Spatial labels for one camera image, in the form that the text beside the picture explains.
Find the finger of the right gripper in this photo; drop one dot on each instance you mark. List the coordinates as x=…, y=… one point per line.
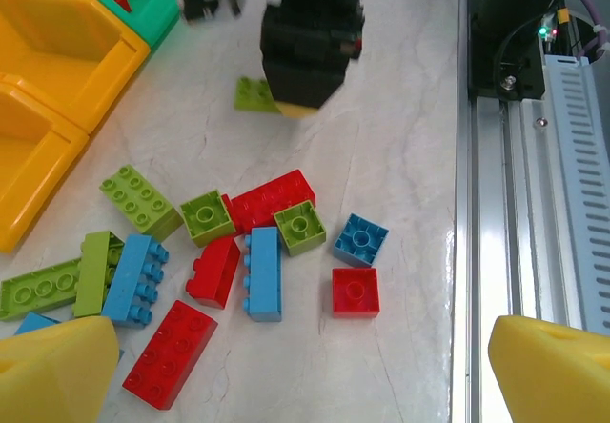
x=305, y=85

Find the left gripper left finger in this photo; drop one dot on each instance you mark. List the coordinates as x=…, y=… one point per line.
x=52, y=375

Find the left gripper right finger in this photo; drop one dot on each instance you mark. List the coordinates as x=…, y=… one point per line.
x=553, y=380

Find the lime green lego plate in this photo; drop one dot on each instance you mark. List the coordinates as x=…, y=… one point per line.
x=250, y=93

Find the lime green long lego brick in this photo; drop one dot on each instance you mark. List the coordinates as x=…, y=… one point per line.
x=93, y=275
x=38, y=289
x=136, y=199

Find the red long lego brick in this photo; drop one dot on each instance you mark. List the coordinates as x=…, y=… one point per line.
x=169, y=354
x=267, y=199
x=219, y=270

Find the lime green square lego brick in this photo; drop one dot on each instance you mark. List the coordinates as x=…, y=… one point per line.
x=206, y=215
x=299, y=225

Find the blue square lego brick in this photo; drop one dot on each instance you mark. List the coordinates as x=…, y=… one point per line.
x=359, y=239

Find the red square lego brick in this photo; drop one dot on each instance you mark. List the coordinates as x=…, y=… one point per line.
x=355, y=292

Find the green plastic storage bin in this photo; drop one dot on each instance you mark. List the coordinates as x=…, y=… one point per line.
x=157, y=8

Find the yellow plastic storage bin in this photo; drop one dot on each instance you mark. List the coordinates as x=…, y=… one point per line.
x=28, y=180
x=57, y=37

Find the small LED circuit board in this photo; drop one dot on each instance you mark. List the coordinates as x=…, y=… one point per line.
x=548, y=32

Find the yellow power connector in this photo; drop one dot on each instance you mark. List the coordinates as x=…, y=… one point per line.
x=563, y=16

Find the aluminium mounting rail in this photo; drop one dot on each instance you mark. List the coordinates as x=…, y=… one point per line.
x=481, y=251

